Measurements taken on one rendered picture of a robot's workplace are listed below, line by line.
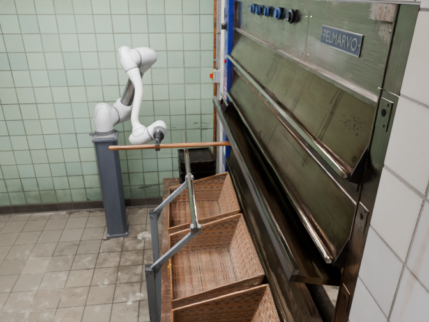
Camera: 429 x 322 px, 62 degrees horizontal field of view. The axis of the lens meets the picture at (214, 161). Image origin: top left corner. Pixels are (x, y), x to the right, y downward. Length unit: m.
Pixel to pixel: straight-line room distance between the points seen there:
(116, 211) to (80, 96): 1.12
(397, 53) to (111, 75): 2.96
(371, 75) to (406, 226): 0.35
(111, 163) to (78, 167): 0.73
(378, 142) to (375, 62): 0.18
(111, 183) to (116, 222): 0.42
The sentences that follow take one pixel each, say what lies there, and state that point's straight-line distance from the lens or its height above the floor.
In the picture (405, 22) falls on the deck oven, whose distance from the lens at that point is 0.81.
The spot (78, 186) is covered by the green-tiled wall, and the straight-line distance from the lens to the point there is 4.00.
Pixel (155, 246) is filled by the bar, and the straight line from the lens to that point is 2.28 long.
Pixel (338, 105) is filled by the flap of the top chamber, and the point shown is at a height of 1.84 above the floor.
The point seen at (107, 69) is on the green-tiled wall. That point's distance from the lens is 3.52.
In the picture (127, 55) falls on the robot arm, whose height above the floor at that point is 1.70.
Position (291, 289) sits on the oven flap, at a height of 1.03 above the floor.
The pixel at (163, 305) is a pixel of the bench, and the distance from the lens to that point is 2.11.
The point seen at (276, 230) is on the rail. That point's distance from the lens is 1.16.
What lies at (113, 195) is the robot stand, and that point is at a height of 0.46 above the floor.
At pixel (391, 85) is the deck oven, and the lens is 0.83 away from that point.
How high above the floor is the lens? 2.12
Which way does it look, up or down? 25 degrees down
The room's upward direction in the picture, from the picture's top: straight up
